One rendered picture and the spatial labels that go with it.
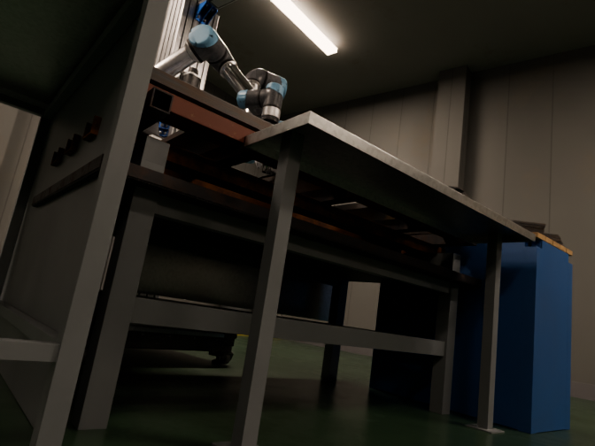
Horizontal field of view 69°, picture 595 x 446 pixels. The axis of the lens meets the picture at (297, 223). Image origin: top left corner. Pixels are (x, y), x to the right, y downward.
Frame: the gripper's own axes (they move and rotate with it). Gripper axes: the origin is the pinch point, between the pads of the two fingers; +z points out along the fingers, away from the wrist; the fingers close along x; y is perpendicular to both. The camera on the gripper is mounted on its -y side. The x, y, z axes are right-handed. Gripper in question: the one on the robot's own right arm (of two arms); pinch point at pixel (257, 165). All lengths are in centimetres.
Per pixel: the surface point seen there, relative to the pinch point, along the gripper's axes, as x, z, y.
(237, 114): -36.9, 3.0, -32.4
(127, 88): -55, 17, -67
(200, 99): -37, 4, -44
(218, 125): -37, 8, -38
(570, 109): 1, -171, 331
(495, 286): -58, 33, 80
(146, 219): -36, 38, -51
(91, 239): -55, 48, -66
